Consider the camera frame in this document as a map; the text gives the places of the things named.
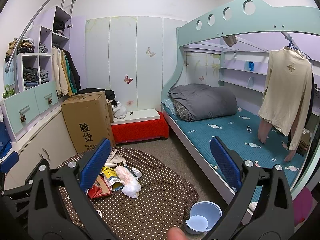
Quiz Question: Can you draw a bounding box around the brown polka dot table cloth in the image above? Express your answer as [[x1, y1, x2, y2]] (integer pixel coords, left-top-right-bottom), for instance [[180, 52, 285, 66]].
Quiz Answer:
[[56, 146, 200, 240]]

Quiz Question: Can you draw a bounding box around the cream hanging sweater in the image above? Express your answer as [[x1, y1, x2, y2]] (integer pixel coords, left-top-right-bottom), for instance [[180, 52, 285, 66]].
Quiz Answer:
[[258, 47, 313, 162]]

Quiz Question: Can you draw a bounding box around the white crumpled plastic bag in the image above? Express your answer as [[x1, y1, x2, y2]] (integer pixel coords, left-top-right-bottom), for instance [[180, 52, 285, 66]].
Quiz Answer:
[[116, 166, 142, 199]]

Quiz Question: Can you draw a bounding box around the large brown cardboard box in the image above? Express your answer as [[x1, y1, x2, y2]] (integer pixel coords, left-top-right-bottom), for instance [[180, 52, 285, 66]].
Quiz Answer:
[[61, 92, 116, 153]]

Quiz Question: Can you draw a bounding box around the blue plastic trash bin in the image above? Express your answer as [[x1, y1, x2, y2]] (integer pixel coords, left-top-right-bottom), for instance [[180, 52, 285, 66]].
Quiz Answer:
[[184, 201, 222, 235]]

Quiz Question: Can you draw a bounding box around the small white bottle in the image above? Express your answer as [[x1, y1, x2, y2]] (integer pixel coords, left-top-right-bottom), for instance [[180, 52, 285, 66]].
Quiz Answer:
[[132, 167, 142, 178]]

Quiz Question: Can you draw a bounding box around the red paper packet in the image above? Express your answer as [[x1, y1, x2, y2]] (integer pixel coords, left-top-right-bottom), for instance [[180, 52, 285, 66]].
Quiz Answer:
[[87, 175, 112, 199]]

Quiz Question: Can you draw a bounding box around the yellow packaging box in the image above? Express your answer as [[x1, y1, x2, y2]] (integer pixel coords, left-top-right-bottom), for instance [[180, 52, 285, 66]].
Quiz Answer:
[[101, 166, 124, 192]]

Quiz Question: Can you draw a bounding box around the cream base cabinet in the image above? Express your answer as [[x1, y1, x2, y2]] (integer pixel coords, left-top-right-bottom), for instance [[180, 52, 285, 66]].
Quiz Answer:
[[5, 107, 76, 190]]

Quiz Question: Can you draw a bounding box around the white bag on bench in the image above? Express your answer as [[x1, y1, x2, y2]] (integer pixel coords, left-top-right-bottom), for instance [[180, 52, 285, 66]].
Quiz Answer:
[[112, 102, 127, 119]]

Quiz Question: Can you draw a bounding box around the rolled grey duvet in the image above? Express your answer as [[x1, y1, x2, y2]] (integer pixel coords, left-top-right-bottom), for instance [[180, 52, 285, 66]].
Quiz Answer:
[[168, 83, 238, 122]]

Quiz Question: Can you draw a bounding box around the hanging jackets row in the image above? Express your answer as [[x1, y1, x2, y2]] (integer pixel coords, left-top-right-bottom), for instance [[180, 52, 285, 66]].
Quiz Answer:
[[52, 47, 81, 97]]

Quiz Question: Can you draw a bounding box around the red storage bench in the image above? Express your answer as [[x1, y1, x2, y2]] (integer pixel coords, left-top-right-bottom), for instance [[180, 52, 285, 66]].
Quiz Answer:
[[111, 112, 169, 144]]

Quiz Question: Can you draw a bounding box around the beige paper bag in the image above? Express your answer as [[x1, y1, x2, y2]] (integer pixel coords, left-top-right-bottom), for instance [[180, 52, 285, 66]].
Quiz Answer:
[[104, 148, 127, 168]]

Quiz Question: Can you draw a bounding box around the teal quilted mattress cover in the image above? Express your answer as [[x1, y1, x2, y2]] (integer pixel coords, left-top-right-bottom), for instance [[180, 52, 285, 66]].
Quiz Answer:
[[162, 106, 305, 203]]

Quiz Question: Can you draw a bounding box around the lilac shelf cabinet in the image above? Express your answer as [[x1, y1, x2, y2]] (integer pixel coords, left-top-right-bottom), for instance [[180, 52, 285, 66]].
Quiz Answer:
[[1, 5, 87, 142]]

